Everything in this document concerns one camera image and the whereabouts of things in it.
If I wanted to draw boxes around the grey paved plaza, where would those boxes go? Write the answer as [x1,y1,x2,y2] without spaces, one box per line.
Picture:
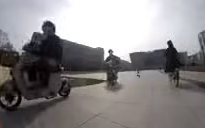
[0,69,205,128]

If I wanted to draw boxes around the grass patch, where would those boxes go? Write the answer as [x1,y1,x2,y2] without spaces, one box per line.
[67,77,106,89]

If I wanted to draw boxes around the bicycle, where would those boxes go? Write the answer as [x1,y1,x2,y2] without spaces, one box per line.
[105,65,120,89]
[167,67,181,88]

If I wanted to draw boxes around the dark block building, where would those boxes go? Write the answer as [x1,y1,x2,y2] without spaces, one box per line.
[129,48,190,71]

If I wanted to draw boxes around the person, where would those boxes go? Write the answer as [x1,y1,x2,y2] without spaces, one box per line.
[21,20,64,90]
[104,48,122,81]
[164,39,181,76]

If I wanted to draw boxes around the long dark building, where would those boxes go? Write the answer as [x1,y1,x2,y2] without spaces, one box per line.
[59,38,106,72]

